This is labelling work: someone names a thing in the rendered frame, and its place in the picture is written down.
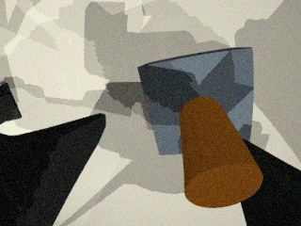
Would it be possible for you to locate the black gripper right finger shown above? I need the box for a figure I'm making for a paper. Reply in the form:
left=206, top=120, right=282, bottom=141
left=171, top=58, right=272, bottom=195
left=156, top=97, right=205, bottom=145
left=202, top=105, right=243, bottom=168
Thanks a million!
left=241, top=137, right=301, bottom=226

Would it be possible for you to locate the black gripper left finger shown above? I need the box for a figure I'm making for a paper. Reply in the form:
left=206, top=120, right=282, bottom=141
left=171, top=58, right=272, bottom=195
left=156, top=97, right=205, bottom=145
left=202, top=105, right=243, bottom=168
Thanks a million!
left=0, top=113, right=106, bottom=226

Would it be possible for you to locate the brown tapered cylinder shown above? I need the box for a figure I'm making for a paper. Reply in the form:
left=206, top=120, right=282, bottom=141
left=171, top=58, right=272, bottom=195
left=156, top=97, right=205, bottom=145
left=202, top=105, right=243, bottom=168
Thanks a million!
left=180, top=97, right=263, bottom=208

